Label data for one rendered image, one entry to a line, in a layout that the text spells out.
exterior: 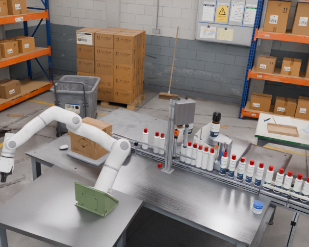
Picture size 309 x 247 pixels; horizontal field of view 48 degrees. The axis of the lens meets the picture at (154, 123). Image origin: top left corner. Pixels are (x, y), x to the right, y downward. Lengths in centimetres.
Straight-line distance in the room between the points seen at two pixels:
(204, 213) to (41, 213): 116
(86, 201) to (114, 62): 416
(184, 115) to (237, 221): 90
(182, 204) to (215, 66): 500
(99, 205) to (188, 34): 539
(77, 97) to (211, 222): 319
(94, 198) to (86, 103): 282
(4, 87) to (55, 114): 421
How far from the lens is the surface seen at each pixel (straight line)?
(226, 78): 737
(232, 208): 273
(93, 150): 312
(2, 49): 664
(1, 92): 680
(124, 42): 625
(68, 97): 519
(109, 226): 245
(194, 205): 268
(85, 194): 252
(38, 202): 273
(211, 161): 299
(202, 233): 340
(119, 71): 639
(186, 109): 280
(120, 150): 252
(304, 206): 290
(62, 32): 865
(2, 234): 275
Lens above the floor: 241
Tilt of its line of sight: 23 degrees down
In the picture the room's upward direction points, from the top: 3 degrees clockwise
